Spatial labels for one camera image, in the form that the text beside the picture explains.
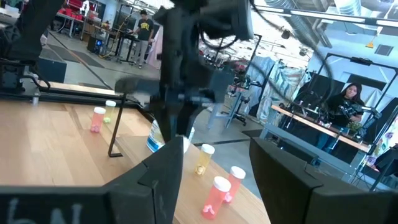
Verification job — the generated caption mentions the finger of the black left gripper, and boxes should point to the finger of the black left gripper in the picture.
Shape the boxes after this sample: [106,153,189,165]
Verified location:
[178,102,203,138]
[152,99,180,144]

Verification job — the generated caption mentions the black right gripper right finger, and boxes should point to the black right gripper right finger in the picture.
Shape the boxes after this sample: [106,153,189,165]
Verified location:
[249,137,392,224]

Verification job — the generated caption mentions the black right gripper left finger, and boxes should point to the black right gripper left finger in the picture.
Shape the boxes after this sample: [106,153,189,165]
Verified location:
[104,136,184,224]

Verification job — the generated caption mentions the white melatonin bottle blue label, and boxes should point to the white melatonin bottle blue label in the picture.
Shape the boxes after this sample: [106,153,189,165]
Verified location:
[182,126,196,155]
[146,119,166,153]

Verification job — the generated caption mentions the pink pill vial white cap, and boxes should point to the pink pill vial white cap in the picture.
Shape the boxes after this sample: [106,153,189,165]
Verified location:
[223,166,247,205]
[201,175,232,220]
[90,106,107,134]

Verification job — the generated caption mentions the pale pink hanging cloth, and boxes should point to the pale pink hanging cloth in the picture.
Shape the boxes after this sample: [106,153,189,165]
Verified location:
[146,26,164,71]

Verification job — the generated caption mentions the person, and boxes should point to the person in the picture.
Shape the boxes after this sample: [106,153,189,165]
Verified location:
[317,82,366,153]
[133,9,155,69]

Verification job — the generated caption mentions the black standing desk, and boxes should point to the black standing desk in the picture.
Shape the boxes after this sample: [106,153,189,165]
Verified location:
[114,29,141,63]

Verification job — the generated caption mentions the blue workbench wooden top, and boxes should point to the blue workbench wooden top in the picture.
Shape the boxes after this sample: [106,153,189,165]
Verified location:
[259,104,374,175]

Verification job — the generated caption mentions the dark floor mat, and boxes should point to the dark floor mat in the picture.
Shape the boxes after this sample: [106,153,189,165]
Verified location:
[71,49,105,68]
[46,43,80,63]

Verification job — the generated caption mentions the light blue tarp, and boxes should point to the light blue tarp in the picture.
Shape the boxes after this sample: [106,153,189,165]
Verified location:
[245,55,308,125]

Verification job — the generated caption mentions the red storage rack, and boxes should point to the red storage rack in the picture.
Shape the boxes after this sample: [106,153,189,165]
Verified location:
[57,0,100,21]

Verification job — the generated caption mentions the black storage box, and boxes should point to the black storage box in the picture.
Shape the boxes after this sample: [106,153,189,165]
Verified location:
[37,57,68,83]

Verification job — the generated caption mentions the long ceiling light bar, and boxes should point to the long ceiling light bar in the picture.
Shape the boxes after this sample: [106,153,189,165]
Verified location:
[254,4,398,27]

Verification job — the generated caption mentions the black aluminium rig frame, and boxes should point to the black aluminium rig frame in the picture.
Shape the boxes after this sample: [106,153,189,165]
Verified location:
[0,86,156,119]

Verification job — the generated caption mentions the silver ventilation duct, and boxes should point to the silver ventilation duct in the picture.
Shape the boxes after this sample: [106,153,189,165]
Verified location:
[264,0,321,47]

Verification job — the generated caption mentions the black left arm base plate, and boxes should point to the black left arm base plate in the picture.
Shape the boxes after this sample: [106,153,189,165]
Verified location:
[0,83,41,106]

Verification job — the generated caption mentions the black background rig frame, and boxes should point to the black background rig frame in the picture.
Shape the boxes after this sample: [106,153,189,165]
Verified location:
[323,52,398,147]

